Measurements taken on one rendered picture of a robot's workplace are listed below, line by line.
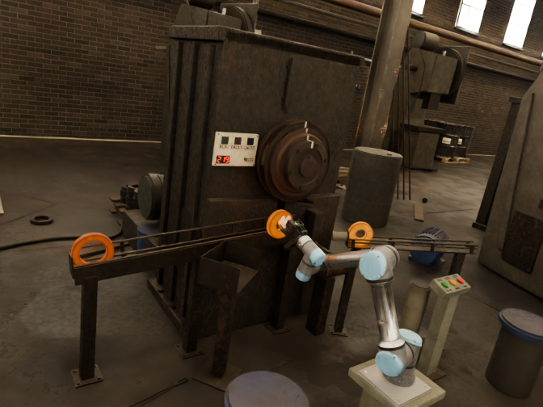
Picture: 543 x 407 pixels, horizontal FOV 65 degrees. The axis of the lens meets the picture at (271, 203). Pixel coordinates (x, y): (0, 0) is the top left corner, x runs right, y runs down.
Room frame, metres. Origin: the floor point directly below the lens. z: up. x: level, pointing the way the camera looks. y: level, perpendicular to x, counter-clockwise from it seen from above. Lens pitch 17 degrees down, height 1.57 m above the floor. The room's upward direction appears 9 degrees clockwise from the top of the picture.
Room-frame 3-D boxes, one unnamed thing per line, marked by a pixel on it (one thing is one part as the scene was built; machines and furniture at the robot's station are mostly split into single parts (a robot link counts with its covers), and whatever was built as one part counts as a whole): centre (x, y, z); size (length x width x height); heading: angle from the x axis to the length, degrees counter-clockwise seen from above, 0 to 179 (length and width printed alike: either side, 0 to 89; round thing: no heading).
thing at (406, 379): (1.72, -0.71, 0.37); 0.15 x 0.15 x 0.10
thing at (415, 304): (2.35, -0.96, 0.26); 0.12 x 0.12 x 0.52
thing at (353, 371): (1.72, -0.71, 0.28); 0.32 x 0.32 x 0.04; 37
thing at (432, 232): (4.11, -1.66, 0.17); 0.57 x 0.31 x 0.34; 147
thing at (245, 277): (1.91, 0.15, 0.36); 0.26 x 0.20 x 0.72; 162
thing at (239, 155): (2.32, 0.24, 1.15); 0.26 x 0.02 x 0.18; 127
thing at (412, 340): (1.72, -0.71, 0.49); 0.13 x 0.12 x 0.14; 142
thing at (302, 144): (2.36, -0.16, 1.11); 0.28 x 0.06 x 0.28; 127
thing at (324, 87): (2.78, 0.16, 0.88); 1.08 x 0.73 x 1.76; 127
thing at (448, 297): (2.25, -1.08, 0.31); 0.24 x 0.16 x 0.62; 127
